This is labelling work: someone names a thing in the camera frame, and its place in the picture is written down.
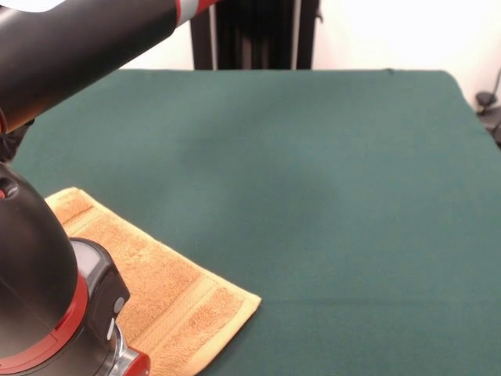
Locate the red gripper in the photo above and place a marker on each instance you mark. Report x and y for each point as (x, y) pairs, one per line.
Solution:
(137, 364)

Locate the tan terry towel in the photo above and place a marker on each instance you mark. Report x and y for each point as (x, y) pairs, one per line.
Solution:
(176, 305)

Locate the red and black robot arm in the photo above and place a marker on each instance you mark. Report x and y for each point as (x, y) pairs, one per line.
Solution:
(47, 274)

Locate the dark green table cloth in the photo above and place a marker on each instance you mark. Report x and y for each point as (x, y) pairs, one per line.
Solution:
(352, 235)

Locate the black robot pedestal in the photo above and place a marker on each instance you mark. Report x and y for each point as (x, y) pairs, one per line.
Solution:
(254, 35)

